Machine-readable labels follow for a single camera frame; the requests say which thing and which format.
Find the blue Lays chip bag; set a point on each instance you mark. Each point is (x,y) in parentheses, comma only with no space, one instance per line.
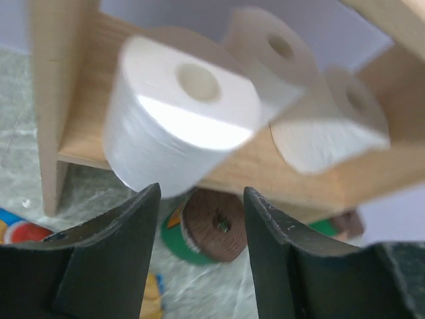
(15,229)

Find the white paper roll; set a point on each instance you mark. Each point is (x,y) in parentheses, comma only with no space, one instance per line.
(277,61)
(337,119)
(179,106)

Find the green wrapped roll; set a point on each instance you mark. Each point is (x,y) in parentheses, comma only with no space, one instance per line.
(347,227)
(206,227)

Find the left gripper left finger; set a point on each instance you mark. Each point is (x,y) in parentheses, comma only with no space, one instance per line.
(95,270)

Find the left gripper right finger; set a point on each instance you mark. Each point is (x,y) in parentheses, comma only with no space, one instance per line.
(300,273)

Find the green wrapped roll middle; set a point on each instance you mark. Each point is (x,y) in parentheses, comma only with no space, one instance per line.
(206,227)

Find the green wrapped roll right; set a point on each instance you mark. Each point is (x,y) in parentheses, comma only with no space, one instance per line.
(347,227)

